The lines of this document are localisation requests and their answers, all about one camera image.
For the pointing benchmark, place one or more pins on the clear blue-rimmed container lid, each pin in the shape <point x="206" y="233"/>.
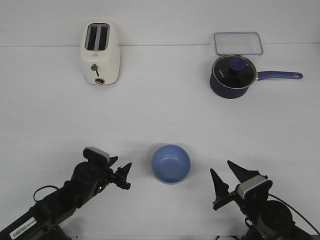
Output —
<point x="241" y="43"/>

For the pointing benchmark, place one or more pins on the glass pot lid blue knob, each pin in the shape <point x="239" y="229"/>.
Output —
<point x="234" y="71"/>

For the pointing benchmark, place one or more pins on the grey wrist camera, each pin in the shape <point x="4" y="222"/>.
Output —
<point x="253" y="184"/>
<point x="96" y="154"/>

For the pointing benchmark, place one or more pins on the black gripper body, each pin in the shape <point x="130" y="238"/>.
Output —
<point x="110" y="178"/>
<point x="224" y="200"/>

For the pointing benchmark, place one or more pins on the blue bowl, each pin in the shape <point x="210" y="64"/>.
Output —
<point x="170" y="164"/>

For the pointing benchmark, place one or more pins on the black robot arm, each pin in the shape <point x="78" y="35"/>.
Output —
<point x="42" y="221"/>
<point x="267" y="216"/>

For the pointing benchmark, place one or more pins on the white two-slot toaster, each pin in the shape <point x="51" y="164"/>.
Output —
<point x="100" y="52"/>

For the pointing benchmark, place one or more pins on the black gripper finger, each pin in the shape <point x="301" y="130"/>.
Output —
<point x="111" y="161"/>
<point x="122" y="174"/>
<point x="247" y="177"/>
<point x="221" y="188"/>

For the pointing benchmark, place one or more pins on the dark blue saucepan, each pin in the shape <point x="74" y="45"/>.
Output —
<point x="229" y="93"/>

